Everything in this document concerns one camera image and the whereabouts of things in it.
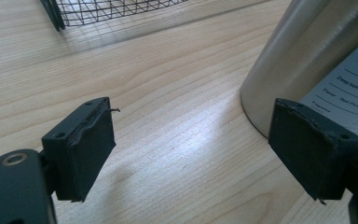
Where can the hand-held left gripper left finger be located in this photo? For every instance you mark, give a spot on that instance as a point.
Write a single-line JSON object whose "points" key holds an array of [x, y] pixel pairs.
{"points": [[84, 149]]}

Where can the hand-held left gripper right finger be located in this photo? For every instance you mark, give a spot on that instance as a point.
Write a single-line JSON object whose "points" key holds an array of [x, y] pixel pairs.
{"points": [[307, 155]]}

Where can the silver metal canister with label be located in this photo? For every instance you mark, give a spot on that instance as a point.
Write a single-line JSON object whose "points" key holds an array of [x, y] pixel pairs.
{"points": [[310, 62]]}

